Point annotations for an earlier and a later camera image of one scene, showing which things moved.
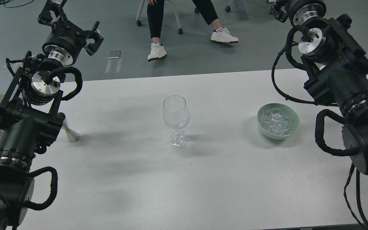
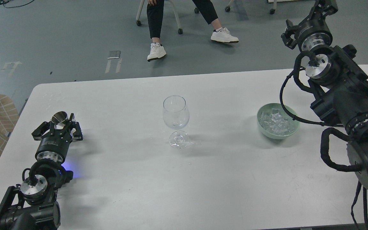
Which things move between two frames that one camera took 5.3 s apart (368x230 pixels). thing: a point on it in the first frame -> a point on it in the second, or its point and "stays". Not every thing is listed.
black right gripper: (299, 11) -> (314, 33)
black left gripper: (64, 40) -> (55, 145)
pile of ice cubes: (274, 122) stays
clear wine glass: (176, 114) stays
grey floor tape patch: (114, 54) stays
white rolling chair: (180, 31) stays
